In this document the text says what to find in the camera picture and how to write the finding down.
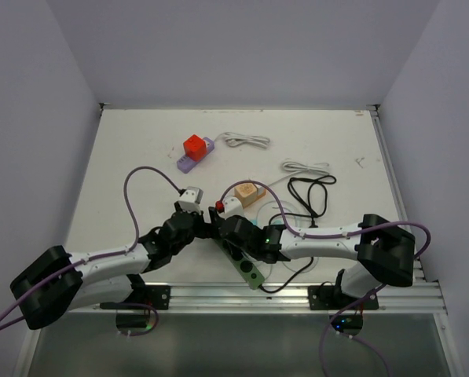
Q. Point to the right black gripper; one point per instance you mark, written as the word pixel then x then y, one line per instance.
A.
pixel 236 216

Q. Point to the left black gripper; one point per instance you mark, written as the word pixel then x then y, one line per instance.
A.
pixel 207 229

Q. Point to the green power strip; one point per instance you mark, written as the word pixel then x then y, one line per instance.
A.
pixel 245 267

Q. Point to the purple usb hub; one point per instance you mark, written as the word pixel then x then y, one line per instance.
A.
pixel 185 164

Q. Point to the red cube socket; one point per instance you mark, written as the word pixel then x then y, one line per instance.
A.
pixel 195 148

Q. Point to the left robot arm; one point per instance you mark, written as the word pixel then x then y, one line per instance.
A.
pixel 58 281

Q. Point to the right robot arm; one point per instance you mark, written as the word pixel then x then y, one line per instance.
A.
pixel 382 251

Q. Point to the beige cube socket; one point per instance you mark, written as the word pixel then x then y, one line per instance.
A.
pixel 248 193

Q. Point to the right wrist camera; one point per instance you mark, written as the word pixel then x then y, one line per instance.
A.
pixel 229 206

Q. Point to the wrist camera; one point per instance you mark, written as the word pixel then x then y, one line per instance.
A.
pixel 229 206
pixel 190 199

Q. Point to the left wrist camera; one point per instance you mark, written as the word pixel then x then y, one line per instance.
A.
pixel 190 199

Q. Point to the aluminium front rail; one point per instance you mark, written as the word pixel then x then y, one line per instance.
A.
pixel 420 298

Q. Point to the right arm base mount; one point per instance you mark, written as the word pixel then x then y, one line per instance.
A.
pixel 332 296

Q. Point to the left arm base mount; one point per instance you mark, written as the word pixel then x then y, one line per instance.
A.
pixel 156 296

